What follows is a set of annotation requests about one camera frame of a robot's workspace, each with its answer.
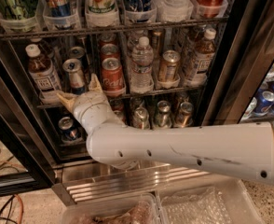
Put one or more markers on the red can bottom shelf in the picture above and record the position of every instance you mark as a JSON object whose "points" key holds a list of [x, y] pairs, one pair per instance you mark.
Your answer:
{"points": [[118, 108]]}

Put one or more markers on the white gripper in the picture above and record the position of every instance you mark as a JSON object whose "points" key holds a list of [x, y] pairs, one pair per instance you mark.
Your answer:
{"points": [[88, 104]]}

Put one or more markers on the left clear plastic bin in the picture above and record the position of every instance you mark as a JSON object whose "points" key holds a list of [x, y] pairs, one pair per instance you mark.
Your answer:
{"points": [[134, 209]]}

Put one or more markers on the green can bottom shelf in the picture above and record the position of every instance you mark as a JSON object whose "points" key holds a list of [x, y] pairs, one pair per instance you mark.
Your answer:
{"points": [[162, 118]]}

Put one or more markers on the upper wire shelf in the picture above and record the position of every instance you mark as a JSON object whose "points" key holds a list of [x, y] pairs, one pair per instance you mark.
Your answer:
{"points": [[110, 29]]}

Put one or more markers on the Pepsi can right fridge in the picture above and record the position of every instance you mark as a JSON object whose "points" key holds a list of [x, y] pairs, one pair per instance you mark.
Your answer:
{"points": [[265, 100]]}

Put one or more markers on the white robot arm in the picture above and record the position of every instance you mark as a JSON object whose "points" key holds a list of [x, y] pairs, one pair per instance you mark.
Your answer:
{"points": [[243, 150]]}

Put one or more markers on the open fridge door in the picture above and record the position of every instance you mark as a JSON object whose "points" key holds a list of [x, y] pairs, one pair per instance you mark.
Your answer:
{"points": [[21, 127]]}

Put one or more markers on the wire shelf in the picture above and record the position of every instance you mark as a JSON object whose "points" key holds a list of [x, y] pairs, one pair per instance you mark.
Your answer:
{"points": [[110, 29], [129, 95]]}

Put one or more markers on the left iced tea bottle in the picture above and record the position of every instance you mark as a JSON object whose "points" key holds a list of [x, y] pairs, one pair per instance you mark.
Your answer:
{"points": [[44, 74]]}

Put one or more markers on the right clear plastic bin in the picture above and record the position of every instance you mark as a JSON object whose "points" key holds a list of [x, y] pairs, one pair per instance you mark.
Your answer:
{"points": [[210, 200]]}

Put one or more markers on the clear plastic bin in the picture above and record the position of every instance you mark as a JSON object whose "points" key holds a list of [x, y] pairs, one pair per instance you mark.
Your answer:
{"points": [[134, 209], [210, 200]]}

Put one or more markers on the right iced tea bottle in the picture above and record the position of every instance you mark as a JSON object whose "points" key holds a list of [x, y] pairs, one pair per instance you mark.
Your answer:
{"points": [[201, 56]]}

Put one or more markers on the bronze can bottom shelf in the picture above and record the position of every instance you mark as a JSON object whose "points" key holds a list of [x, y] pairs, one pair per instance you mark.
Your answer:
{"points": [[184, 114]]}

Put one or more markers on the blue Pepsi can bottom shelf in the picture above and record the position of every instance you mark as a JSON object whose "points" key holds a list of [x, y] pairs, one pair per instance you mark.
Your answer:
{"points": [[68, 129]]}

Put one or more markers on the silver can bottom shelf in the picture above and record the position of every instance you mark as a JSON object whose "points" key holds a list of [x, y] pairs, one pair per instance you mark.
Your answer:
{"points": [[141, 118]]}

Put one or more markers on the middle wire shelf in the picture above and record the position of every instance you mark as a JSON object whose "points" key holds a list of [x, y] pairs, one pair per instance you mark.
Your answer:
{"points": [[129, 95]]}

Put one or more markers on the gold soda can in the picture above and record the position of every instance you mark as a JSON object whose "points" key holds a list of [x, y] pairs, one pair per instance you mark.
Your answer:
{"points": [[168, 66]]}

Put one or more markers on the top shelf water bottle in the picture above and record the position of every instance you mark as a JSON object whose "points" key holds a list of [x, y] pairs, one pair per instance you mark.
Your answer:
{"points": [[173, 10]]}

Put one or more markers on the clear water bottle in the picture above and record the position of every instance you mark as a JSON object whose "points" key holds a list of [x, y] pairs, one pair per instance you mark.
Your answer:
{"points": [[142, 57]]}

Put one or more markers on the front Coca-Cola can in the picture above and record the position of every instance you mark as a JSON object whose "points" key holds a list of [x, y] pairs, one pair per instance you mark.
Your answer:
{"points": [[112, 77]]}

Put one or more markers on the iced tea bottle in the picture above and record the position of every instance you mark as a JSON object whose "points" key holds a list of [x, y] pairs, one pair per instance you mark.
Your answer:
{"points": [[201, 56], [44, 74]]}

